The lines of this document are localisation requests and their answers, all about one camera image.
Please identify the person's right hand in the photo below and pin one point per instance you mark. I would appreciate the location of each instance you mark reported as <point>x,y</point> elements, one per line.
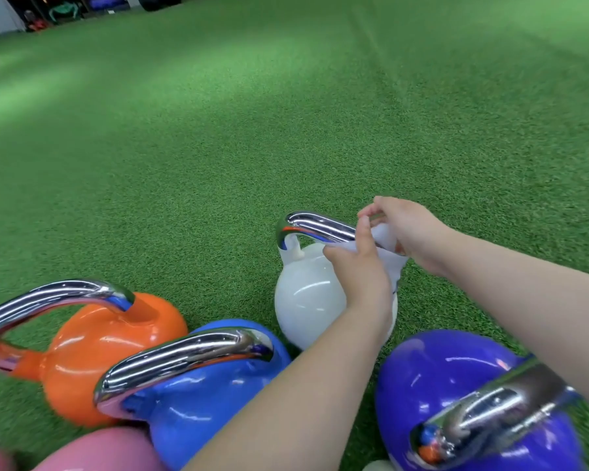
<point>415,232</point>

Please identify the person's left hand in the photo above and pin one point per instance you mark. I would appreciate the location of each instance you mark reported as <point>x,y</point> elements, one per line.
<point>367,282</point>

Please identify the person's right fingers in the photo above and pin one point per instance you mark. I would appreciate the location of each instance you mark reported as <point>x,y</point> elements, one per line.
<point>375,208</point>

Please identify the person's left thumb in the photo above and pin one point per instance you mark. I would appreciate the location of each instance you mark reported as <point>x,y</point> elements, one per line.
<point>366,236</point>

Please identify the white cleaning wipe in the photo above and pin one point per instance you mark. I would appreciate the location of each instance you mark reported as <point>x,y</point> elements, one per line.
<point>390,250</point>

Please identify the person's left forearm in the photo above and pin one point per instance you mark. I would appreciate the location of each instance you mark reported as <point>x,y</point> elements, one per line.
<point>294,392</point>

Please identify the person's right forearm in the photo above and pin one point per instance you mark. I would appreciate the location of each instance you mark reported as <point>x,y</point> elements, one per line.
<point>530,299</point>

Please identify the white kettlebell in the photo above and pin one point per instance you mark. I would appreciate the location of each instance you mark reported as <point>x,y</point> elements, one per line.
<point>307,294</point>

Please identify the purple kettlebell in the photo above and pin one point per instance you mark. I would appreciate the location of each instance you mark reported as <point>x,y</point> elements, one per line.
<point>422,382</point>

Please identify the white round object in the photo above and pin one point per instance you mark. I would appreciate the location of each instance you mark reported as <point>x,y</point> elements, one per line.
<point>379,466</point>

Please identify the blue kettlebell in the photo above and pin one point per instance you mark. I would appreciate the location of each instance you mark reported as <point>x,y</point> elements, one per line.
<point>196,407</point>

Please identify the orange kettlebell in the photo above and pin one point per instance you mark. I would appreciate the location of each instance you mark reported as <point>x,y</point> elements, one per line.
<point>98,348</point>

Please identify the black exercise ball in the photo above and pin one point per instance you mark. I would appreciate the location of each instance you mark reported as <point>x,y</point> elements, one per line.
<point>159,1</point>

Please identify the blue gym mat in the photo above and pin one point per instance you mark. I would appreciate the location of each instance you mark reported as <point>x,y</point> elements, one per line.
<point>107,1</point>

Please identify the teal gym equipment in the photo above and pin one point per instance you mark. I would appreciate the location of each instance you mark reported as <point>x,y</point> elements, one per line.
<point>65,10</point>

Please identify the red gym equipment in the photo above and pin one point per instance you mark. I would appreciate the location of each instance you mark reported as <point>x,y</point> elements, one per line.
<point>37,24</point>

